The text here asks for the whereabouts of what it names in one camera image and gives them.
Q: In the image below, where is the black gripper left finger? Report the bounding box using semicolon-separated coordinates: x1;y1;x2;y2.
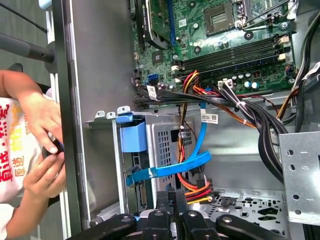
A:
66;191;171;240

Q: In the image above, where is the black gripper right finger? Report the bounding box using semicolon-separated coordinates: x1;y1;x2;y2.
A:
174;189;288;240

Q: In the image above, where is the red orange yellow disk wire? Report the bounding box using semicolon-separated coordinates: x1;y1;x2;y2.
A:
167;70;214;218

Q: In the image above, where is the blue disk wire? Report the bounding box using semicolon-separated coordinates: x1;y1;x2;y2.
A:
126;101;213;187

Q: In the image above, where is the hard disk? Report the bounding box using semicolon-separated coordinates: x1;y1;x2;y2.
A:
115;112;157;218

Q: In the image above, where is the round black tool blue ring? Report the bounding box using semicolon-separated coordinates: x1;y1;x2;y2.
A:
41;138;66;162

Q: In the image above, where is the metal disk bay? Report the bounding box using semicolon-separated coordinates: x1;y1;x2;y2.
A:
84;105;201;219

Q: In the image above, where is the person's right hand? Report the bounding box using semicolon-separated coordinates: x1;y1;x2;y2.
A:
23;152;68;201

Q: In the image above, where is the person's left hand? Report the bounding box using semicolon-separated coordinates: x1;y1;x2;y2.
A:
23;93;64;155

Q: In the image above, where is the metal drive cage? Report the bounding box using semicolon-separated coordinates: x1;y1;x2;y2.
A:
277;132;320;226

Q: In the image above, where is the blue board port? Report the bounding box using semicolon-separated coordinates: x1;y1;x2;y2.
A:
147;73;159;87

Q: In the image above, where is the small black board chip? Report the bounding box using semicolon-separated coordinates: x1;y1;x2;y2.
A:
152;49;164;65

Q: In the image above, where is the black PC case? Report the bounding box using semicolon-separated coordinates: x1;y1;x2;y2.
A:
51;0;320;240

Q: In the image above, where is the green motherboard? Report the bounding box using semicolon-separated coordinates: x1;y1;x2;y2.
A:
131;0;298;101

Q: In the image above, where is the black graphics card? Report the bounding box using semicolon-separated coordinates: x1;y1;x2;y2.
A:
136;0;171;50

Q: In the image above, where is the CPU socket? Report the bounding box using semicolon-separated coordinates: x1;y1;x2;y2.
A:
203;3;236;36

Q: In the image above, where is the dark gray pole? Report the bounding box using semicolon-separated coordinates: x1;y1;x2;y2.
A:
0;32;57;71

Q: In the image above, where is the metal socket cover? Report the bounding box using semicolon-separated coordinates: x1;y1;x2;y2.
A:
233;0;298;31

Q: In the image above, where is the pale blue object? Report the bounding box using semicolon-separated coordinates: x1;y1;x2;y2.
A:
37;0;54;11

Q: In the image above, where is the thin orange brown wire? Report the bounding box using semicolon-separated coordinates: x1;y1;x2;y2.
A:
192;84;258;129

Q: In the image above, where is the black wire harness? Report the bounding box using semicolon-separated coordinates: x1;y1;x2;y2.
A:
217;79;288;185

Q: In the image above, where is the black flat wire white label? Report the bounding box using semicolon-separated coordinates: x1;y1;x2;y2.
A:
132;84;241;108

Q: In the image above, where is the yellow black power wire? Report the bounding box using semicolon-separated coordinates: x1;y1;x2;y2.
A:
276;12;320;133

